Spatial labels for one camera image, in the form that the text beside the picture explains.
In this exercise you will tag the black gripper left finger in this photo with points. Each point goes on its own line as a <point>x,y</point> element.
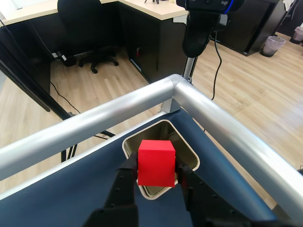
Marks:
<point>118,196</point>

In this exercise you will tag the beige square metal container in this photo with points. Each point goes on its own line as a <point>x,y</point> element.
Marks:
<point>165,134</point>

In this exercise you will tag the trash bin with clear liner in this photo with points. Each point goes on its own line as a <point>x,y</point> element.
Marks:
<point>273,46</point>

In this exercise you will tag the silver aluminium table frame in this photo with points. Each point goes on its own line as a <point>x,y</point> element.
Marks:
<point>118,104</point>

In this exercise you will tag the black low cabinet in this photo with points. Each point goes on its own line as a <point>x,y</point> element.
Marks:
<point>248,23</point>

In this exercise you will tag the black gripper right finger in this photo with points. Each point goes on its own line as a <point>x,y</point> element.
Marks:
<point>203,203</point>

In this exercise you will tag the red cube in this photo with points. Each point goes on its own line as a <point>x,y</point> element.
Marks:
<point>156,165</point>

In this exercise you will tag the beige desk with black panels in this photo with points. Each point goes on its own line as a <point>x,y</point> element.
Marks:
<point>151,10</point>

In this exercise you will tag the pink trash bin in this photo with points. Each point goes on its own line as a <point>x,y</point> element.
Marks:
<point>298,34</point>

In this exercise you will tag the black logitech webcam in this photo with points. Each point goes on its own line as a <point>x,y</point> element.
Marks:
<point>196,35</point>

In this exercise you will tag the black swivel office chair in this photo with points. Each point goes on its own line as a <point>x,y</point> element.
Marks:
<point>78,19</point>

